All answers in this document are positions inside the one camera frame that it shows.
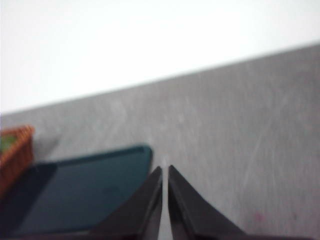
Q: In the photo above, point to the brown wicker basket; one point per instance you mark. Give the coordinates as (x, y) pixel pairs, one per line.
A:
(21, 150)

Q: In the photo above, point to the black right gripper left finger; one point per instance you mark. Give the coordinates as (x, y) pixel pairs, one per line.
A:
(147, 205)

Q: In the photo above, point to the green avocado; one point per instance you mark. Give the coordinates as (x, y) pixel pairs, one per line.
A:
(6, 143)

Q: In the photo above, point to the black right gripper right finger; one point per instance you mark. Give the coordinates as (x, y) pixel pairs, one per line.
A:
(190, 215)

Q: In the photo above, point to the black rectangular tray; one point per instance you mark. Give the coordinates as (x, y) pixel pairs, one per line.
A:
(82, 182)

